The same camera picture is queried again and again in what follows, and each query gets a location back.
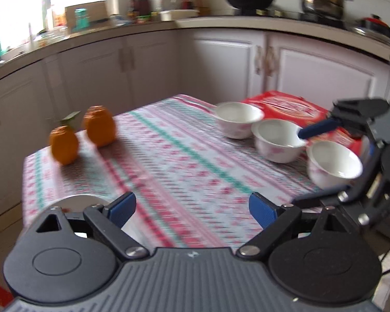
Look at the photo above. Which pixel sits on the leafless bumpy orange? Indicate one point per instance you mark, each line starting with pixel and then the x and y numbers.
pixel 99 126

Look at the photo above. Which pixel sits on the white kitchen cabinets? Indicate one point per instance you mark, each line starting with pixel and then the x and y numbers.
pixel 312 68

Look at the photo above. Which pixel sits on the teal water bottle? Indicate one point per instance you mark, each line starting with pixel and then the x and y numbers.
pixel 80 18

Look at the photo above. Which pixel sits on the white fruit-print plate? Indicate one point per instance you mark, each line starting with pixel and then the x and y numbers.
pixel 81 200

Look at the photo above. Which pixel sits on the red printed box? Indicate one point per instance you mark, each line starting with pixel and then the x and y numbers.
pixel 289 104

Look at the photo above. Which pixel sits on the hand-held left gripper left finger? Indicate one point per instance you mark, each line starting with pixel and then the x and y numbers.
pixel 122 208

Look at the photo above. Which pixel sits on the red-lid pot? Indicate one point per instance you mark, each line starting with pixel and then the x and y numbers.
pixel 377 26

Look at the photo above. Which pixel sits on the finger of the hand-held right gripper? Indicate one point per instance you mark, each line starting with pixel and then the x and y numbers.
pixel 331 196
pixel 318 128

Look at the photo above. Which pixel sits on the gas stove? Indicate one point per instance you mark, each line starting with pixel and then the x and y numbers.
pixel 289 15

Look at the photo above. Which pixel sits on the orange with leafy stem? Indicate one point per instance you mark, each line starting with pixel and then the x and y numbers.
pixel 64 148

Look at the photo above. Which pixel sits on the beige kitchen countertop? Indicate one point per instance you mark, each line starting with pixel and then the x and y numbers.
pixel 214 22

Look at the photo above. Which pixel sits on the knife block with knives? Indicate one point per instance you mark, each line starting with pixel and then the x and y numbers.
pixel 145 3

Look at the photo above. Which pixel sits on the dark sauce bottle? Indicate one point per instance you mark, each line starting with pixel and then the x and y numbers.
pixel 134 6

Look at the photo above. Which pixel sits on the white pink-flower bowl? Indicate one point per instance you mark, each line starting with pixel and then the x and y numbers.
pixel 239 117
pixel 333 164
pixel 276 143

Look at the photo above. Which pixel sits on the kitchen window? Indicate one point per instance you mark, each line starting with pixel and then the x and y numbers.
pixel 19 6

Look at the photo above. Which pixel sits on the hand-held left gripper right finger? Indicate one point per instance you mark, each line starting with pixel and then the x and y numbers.
pixel 263 211

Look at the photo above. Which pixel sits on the patterned striped tablecloth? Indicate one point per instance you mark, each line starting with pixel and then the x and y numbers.
pixel 182 162

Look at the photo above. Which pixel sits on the white plastic tray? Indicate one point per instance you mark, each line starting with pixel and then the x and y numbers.
pixel 178 14

